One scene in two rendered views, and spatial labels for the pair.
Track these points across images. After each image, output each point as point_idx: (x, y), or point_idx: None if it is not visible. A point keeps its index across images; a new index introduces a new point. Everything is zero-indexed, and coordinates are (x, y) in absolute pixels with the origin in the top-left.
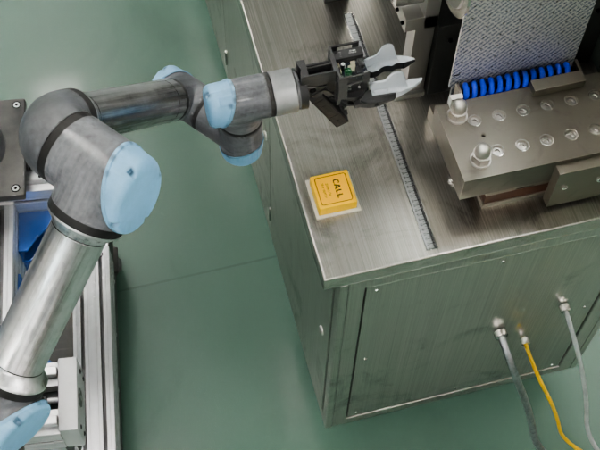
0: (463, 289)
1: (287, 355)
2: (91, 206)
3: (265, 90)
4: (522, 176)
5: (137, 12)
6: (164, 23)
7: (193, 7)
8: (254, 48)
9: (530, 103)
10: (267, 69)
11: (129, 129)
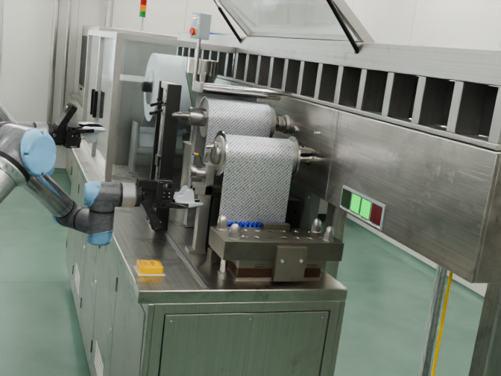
0: (227, 347)
1: None
2: (15, 145)
3: (118, 184)
4: (258, 249)
5: (39, 355)
6: (55, 359)
7: (74, 355)
8: (112, 236)
9: (262, 230)
10: (118, 240)
11: (39, 184)
